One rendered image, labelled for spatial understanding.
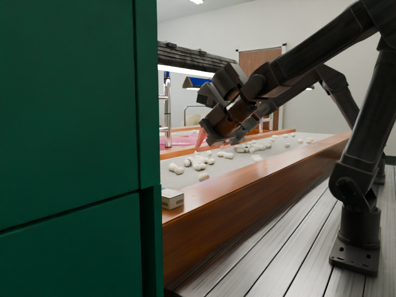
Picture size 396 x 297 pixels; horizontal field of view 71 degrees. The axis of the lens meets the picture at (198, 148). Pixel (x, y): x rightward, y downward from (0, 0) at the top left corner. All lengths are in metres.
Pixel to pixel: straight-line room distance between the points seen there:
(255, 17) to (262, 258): 5.87
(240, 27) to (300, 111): 2.14
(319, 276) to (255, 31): 5.81
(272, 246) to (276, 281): 0.11
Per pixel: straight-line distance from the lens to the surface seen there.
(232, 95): 0.67
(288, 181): 0.82
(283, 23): 5.96
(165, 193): 0.47
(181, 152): 1.04
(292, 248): 0.57
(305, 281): 0.49
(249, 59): 6.03
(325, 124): 5.56
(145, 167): 0.30
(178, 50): 0.87
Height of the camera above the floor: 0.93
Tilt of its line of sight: 9 degrees down
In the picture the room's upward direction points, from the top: straight up
